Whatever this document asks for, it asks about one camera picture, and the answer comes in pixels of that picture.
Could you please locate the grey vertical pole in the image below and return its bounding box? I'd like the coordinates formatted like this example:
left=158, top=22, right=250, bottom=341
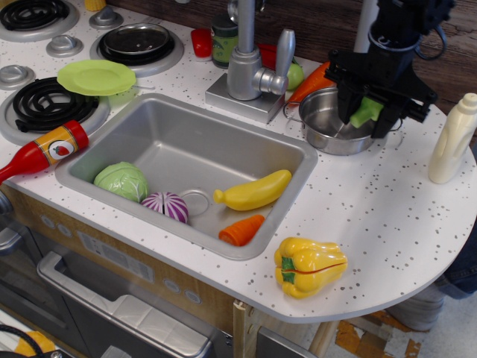
left=353, top=0, right=379, bottom=53

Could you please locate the green toy broccoli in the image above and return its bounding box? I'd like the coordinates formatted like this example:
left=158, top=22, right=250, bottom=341
left=350, top=97, right=384, bottom=128

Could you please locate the green toy pear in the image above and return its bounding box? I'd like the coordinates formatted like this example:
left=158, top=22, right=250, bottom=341
left=287, top=63, right=305, bottom=91

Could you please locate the yellow object bottom left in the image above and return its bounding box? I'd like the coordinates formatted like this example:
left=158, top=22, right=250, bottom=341
left=14, top=331, right=56, bottom=357

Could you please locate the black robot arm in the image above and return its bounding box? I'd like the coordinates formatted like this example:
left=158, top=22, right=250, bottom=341
left=325, top=1, right=455, bottom=139

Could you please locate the black front stove coil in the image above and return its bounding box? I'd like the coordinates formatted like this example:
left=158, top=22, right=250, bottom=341
left=12, top=77, right=99, bottom=133

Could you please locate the silver oven door handle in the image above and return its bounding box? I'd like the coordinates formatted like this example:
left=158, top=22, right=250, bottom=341
left=37, top=252, right=213, bottom=357

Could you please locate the green toy cabbage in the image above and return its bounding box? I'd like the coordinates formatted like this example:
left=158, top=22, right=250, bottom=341
left=93, top=162, right=149, bottom=203

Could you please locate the black stove coil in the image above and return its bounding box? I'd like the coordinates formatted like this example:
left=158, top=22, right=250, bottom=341
left=12, top=77, right=99, bottom=133
left=1, top=0, right=70, bottom=31

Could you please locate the whole orange toy carrot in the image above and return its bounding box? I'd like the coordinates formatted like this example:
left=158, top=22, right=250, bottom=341
left=288, top=61, right=336, bottom=102

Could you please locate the green toy can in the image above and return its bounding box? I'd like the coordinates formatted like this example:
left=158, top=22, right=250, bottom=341
left=211, top=13, right=238, bottom=69

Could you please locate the black rear stove coil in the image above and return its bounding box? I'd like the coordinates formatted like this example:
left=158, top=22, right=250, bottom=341
left=1, top=0, right=70, bottom=31

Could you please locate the grey stove knob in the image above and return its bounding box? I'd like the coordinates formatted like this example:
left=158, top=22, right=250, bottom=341
left=46, top=34, right=83, bottom=58
left=0, top=65, right=35, bottom=90
left=89, top=5, right=124, bottom=30

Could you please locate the steel pot lid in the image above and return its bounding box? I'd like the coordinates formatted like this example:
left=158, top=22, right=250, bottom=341
left=101, top=23, right=171, bottom=54

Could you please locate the yellow toy corn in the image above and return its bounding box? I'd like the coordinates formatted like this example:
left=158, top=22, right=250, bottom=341
left=84, top=0, right=107, bottom=12

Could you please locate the light green plastic plate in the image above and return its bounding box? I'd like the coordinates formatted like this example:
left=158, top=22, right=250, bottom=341
left=57, top=60, right=136, bottom=96

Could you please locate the orange carrot piece in sink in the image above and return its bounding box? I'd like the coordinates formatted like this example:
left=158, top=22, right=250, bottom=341
left=218, top=215, right=265, bottom=247

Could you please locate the cream plastic bottle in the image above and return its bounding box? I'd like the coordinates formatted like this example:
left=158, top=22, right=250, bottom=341
left=428, top=92, right=476, bottom=184

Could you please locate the yellow toy bell pepper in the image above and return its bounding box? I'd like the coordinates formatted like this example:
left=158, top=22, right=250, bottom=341
left=274, top=237, right=348, bottom=299

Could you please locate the yellow toy banana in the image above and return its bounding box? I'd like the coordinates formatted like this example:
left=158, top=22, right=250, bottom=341
left=212, top=169, right=292, bottom=211

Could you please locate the silver toy sink basin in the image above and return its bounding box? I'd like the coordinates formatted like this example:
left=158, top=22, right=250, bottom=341
left=55, top=94, right=318, bottom=260

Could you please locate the purple toy onion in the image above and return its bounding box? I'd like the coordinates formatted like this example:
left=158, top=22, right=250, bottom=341
left=141, top=192, right=189, bottom=224

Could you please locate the stainless steel pot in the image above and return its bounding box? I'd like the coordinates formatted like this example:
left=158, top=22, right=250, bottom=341
left=282, top=87, right=404, bottom=157

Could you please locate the silver toy faucet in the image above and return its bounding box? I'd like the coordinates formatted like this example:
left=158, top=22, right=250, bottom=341
left=205, top=0, right=296, bottom=124

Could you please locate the red toy ketchup bottle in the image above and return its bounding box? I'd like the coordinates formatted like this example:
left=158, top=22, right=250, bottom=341
left=1, top=120, right=89, bottom=183

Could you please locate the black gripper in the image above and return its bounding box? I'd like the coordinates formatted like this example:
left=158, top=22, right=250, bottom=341
left=325, top=45, right=437, bottom=139

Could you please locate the red toy pepper piece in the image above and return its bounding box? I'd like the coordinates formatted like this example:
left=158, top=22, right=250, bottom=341
left=191, top=28, right=212, bottom=61

